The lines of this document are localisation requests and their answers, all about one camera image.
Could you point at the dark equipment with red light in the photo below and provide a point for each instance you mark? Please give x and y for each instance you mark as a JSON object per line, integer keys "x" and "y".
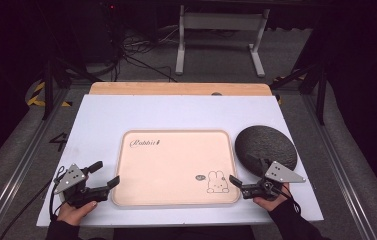
{"x": 109, "y": 20}

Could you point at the black round textured plate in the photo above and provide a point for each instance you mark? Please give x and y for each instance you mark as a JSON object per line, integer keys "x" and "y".
{"x": 269, "y": 143}

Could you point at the grey metal stand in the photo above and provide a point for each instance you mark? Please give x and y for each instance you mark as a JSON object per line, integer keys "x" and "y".
{"x": 221, "y": 20}

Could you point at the aluminium floor rail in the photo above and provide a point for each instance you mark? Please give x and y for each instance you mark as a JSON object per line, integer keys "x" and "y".
{"x": 19, "y": 166}
{"x": 339, "y": 160}

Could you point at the person's right hand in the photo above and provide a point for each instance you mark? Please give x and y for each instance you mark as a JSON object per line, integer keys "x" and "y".
{"x": 270, "y": 204}

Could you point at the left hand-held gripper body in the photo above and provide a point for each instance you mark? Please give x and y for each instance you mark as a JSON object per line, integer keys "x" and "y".
{"x": 71, "y": 178}

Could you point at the wooden table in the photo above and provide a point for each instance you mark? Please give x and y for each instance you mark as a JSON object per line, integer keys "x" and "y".
{"x": 176, "y": 88}

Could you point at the white table board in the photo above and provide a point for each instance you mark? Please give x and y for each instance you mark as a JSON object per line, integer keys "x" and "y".
{"x": 176, "y": 111}

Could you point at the pink rabbit print tray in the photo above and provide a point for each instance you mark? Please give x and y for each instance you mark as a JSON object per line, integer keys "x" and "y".
{"x": 172, "y": 166}

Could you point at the black tripod stand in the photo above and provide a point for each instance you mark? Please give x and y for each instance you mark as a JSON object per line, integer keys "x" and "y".
{"x": 48, "y": 86}
{"x": 321, "y": 96}

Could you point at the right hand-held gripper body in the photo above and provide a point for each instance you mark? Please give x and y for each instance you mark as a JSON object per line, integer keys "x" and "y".
{"x": 281, "y": 174}

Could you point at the person's left hand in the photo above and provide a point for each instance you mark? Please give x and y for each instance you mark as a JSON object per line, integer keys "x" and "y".
{"x": 73, "y": 215}

